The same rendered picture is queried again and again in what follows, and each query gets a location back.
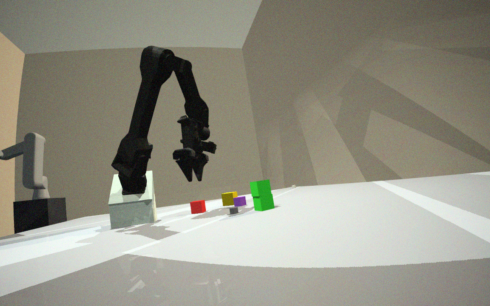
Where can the red block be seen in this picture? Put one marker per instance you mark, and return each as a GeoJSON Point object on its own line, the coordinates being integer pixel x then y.
{"type": "Point", "coordinates": [197, 207]}

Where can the yellow block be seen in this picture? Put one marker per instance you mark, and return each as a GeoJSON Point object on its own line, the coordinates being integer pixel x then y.
{"type": "Point", "coordinates": [227, 198]}

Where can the purple block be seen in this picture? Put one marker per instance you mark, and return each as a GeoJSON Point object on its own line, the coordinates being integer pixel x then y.
{"type": "Point", "coordinates": [239, 201]}

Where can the green block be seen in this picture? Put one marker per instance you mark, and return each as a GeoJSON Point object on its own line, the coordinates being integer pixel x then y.
{"type": "Point", "coordinates": [260, 188]}
{"type": "Point", "coordinates": [263, 203]}

